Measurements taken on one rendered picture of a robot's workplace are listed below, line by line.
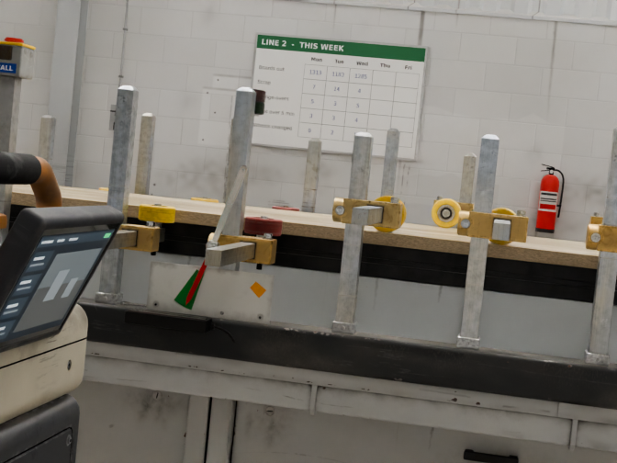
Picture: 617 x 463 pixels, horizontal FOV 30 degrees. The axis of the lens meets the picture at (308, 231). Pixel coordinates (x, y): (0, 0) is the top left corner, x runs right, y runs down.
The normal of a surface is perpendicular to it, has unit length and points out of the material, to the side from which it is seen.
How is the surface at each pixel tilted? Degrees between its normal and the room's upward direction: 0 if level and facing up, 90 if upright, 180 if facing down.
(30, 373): 90
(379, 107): 90
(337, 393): 90
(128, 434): 90
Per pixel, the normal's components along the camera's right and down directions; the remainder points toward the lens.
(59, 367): 0.98, 0.11
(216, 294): -0.17, 0.04
